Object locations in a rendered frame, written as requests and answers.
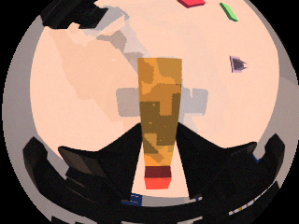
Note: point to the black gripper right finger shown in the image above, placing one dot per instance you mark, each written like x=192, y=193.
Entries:
x=203, y=161

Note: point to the green rectangular block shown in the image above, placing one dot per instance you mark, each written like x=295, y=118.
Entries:
x=228, y=11

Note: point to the red flat bar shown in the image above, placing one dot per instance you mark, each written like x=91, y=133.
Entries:
x=191, y=3

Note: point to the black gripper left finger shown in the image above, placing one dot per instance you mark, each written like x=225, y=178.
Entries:
x=116, y=163

